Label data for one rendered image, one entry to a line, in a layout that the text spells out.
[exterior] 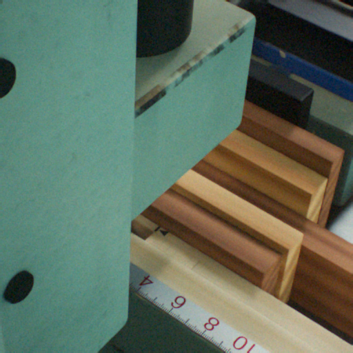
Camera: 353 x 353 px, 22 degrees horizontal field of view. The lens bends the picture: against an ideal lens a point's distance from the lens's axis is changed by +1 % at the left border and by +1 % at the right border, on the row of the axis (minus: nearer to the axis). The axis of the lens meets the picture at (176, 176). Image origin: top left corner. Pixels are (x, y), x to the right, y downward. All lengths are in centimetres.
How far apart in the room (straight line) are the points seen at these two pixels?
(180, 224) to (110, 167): 19
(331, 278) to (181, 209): 9
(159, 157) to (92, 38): 16
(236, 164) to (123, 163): 21
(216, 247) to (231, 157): 6
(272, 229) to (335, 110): 11
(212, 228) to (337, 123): 11
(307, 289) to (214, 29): 17
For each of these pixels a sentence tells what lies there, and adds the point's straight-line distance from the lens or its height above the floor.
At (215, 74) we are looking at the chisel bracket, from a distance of 42.
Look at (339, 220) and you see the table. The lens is 58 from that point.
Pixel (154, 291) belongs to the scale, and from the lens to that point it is 46.
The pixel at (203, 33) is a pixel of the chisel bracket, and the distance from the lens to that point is 42.
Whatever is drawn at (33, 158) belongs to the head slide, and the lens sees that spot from 27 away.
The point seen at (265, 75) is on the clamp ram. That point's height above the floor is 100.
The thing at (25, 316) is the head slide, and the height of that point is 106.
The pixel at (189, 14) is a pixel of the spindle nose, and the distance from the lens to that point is 40.
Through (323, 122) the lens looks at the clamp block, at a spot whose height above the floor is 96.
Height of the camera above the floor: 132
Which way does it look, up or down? 45 degrees down
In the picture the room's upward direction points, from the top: 5 degrees clockwise
